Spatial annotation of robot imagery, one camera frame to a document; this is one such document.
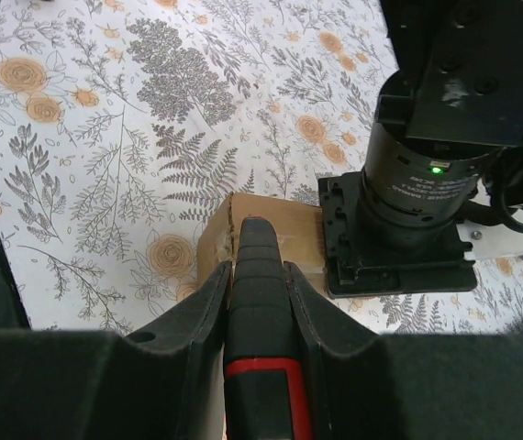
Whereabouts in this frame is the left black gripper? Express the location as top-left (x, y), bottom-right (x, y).
top-left (318, 172), bottom-right (477, 299)

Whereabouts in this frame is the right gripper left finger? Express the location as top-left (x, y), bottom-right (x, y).
top-left (0, 262), bottom-right (232, 439)

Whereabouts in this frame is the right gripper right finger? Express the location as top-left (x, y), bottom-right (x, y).
top-left (284, 263), bottom-right (523, 439)

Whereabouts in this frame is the brown cardboard box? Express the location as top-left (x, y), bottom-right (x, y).
top-left (196, 192), bottom-right (322, 439)

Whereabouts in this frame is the red black utility knife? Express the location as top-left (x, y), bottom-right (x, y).
top-left (223, 216), bottom-right (314, 439)

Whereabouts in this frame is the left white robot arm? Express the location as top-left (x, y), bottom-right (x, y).
top-left (318, 1), bottom-right (523, 298)

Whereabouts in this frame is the floral table mat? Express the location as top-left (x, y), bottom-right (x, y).
top-left (0, 0), bottom-right (523, 338)

